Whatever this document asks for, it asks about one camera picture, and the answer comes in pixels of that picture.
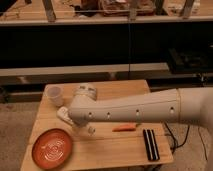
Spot white plastic bottle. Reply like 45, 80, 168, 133
56, 107, 95, 135

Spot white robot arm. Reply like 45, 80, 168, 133
69, 84, 213, 171

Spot orange ceramic bowl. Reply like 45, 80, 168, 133
31, 128, 73, 170

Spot wooden table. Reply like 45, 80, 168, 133
19, 79, 175, 171

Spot translucent plastic cup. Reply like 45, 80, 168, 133
45, 86, 63, 107

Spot orange carrot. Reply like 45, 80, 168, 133
112, 123, 141, 132

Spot black and white striped block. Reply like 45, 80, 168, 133
143, 129, 160, 161

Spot grey metal bench rail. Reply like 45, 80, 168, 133
0, 62, 169, 85

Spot black floor cables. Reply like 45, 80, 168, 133
163, 122, 209, 161

